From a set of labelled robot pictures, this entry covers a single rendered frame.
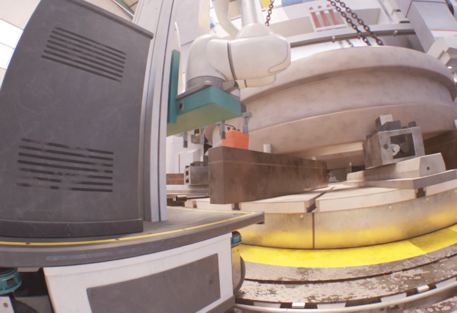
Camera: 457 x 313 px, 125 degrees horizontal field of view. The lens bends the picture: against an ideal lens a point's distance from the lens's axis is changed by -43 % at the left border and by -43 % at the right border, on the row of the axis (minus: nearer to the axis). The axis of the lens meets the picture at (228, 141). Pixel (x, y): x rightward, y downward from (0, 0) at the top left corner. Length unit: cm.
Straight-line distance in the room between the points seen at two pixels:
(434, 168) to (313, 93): 133
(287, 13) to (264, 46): 810
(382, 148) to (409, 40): 570
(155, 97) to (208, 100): 18
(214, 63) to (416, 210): 131
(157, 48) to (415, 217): 154
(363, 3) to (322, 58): 741
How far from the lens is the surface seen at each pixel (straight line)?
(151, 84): 72
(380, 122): 173
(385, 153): 146
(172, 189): 252
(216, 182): 136
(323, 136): 180
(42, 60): 48
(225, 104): 66
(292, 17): 862
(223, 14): 120
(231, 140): 146
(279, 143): 192
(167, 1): 97
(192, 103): 68
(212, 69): 72
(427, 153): 267
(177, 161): 586
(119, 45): 56
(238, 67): 73
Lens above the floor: 42
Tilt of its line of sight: 12 degrees up
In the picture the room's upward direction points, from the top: 3 degrees counter-clockwise
